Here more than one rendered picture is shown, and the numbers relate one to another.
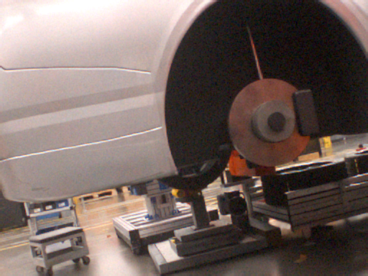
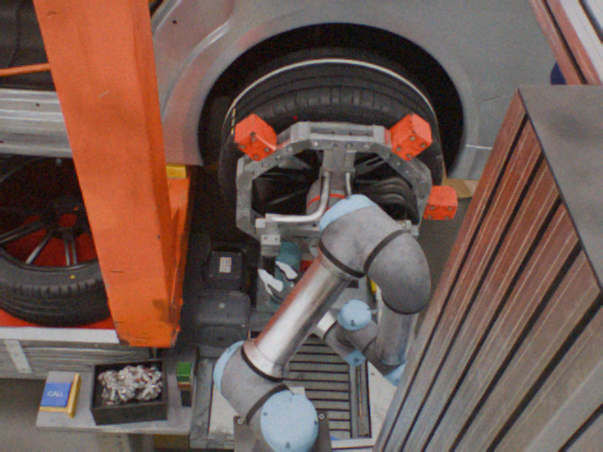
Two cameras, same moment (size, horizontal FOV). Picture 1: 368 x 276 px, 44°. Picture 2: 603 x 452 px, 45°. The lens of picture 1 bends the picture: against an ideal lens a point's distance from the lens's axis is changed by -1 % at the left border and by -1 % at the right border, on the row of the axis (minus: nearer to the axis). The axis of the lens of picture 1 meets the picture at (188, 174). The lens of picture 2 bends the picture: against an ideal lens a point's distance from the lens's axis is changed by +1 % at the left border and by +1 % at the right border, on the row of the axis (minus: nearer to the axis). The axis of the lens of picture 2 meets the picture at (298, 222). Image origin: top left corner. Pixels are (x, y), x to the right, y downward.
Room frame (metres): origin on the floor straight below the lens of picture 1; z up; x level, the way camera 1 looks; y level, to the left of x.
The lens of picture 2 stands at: (4.95, 0.05, 2.43)
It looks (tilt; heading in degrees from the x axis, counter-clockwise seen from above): 51 degrees down; 185
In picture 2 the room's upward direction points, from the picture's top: 6 degrees clockwise
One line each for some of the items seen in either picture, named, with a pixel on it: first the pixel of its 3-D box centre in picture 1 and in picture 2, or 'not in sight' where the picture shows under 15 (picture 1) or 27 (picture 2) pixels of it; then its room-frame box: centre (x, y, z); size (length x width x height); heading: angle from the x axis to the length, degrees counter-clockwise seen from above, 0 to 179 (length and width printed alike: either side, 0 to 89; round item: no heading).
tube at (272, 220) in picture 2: not in sight; (301, 187); (3.72, -0.07, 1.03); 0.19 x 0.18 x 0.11; 10
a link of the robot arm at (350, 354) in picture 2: not in sight; (348, 342); (4.02, 0.12, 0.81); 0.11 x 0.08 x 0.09; 55
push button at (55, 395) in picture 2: not in sight; (57, 395); (4.17, -0.65, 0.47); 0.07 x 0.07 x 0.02; 10
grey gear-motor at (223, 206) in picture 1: (235, 212); (225, 295); (3.60, -0.31, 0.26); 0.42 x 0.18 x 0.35; 10
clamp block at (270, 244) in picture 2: not in sight; (270, 235); (3.81, -0.13, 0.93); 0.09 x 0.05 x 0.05; 10
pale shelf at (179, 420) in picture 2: (244, 180); (119, 402); (4.14, -0.49, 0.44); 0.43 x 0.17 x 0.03; 100
